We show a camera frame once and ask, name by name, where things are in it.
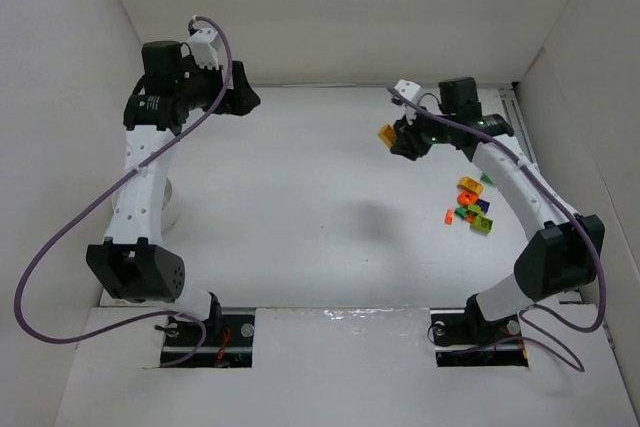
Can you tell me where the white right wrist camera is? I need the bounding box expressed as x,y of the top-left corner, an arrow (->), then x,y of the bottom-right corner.
395,79 -> 422,125

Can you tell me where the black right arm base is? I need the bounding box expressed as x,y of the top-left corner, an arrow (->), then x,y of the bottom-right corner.
427,309 -> 529,368

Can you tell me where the aluminium rail at table edge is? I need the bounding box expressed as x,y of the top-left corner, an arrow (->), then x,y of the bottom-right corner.
498,85 -> 539,169

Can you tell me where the orange round lego piece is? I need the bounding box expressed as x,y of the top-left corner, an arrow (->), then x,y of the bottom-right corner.
457,190 -> 478,207

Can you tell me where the dark blue lego brick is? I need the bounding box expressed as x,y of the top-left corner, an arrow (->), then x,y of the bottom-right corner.
475,199 -> 490,214

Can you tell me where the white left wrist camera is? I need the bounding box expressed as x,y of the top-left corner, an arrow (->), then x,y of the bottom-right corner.
187,27 -> 221,71

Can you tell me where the white divided round container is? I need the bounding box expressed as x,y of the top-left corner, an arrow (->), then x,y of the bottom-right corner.
161,178 -> 180,234

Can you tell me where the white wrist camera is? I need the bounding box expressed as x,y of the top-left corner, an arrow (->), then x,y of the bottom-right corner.
187,27 -> 221,71
395,79 -> 422,125

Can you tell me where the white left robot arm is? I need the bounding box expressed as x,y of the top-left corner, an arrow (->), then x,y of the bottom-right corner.
86,37 -> 260,331

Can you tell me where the yellow curved lego brick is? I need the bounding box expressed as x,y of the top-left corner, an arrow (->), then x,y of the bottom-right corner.
458,177 -> 484,196

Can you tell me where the yellow long lego brick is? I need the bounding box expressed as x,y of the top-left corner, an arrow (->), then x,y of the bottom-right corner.
378,124 -> 397,148

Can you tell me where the dark green lego slope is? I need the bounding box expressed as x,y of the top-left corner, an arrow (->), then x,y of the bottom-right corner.
454,207 -> 468,220

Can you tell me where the lime green lego brick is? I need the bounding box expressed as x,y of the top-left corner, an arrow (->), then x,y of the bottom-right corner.
467,204 -> 493,234

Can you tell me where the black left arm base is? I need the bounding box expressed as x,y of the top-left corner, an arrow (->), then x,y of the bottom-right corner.
154,309 -> 256,369

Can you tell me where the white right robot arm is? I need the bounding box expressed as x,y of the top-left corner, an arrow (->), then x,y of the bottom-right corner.
380,77 -> 607,346

